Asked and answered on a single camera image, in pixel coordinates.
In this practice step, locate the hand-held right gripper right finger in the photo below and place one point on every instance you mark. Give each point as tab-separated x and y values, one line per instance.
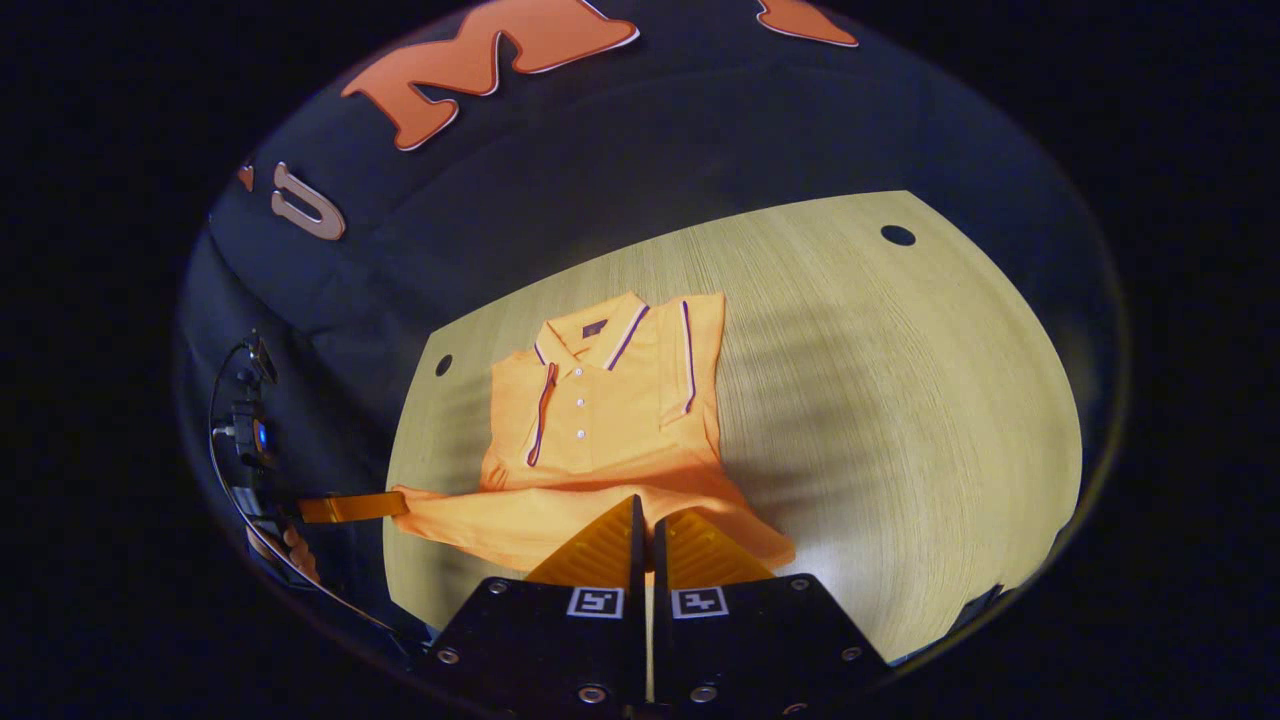
750	650

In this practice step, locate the orange T-shirt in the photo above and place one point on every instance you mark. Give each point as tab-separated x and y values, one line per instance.
600	420

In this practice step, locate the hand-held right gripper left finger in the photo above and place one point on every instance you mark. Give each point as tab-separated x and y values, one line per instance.
560	650

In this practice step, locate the black backdrop cloth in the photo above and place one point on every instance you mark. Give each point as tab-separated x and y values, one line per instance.
620	150

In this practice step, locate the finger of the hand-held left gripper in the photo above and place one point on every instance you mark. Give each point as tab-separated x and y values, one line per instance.
350	507

